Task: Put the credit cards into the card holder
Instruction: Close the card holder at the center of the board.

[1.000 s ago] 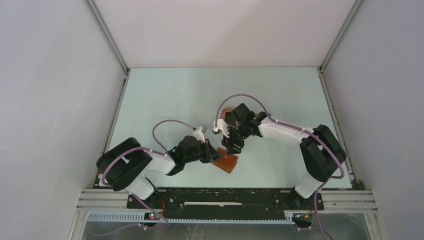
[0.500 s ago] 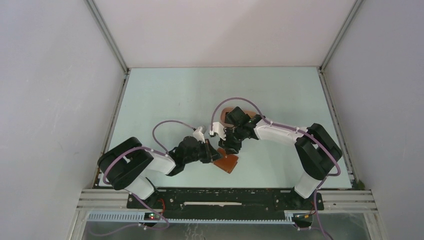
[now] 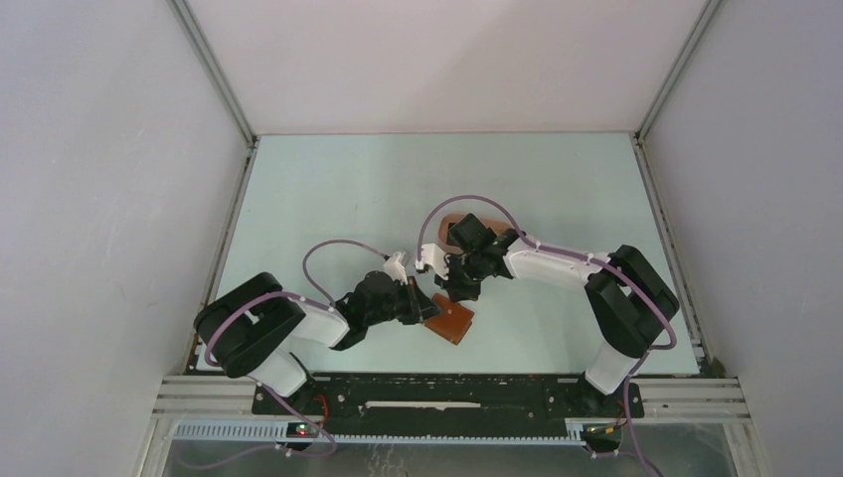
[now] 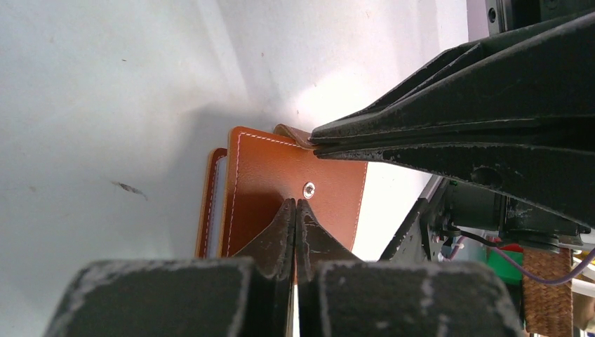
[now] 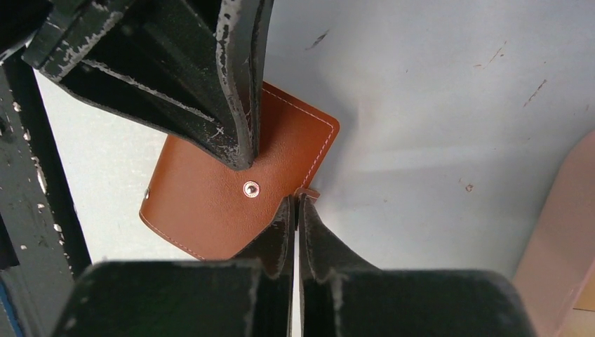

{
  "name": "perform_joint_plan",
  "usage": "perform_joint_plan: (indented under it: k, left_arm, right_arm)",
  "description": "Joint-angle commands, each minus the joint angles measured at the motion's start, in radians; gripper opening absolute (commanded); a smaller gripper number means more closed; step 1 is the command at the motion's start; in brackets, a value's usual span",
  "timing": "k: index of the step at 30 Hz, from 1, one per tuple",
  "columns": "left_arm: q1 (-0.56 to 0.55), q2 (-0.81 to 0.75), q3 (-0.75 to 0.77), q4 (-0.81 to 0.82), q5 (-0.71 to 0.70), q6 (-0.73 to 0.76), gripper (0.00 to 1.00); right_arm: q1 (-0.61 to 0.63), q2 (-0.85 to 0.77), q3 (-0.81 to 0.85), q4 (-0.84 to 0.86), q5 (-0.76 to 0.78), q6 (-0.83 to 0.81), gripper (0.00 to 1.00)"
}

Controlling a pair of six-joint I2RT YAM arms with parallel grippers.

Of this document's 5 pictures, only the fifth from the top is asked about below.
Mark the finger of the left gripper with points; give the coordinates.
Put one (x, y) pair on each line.
(181, 67)
(256, 19)

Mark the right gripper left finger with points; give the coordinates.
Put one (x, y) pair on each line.
(247, 295)

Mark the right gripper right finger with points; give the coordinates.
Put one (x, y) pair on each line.
(345, 295)

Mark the brown leather card holder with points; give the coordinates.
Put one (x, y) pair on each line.
(212, 212)

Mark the pink oval tray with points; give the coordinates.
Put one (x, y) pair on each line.
(555, 276)

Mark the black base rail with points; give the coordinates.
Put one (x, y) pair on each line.
(43, 249)

